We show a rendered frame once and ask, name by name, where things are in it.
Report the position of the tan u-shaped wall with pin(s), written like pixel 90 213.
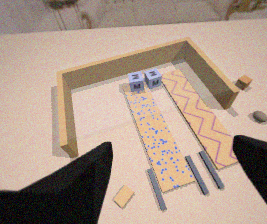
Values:
pixel 117 89

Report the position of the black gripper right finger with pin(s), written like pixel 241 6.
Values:
pixel 252 156

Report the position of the tan strip with blue dots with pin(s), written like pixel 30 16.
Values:
pixel 168 163

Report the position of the orange strip with pink zigzag pattern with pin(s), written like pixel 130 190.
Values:
pixel 212 135

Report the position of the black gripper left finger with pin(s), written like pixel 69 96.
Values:
pixel 74 194

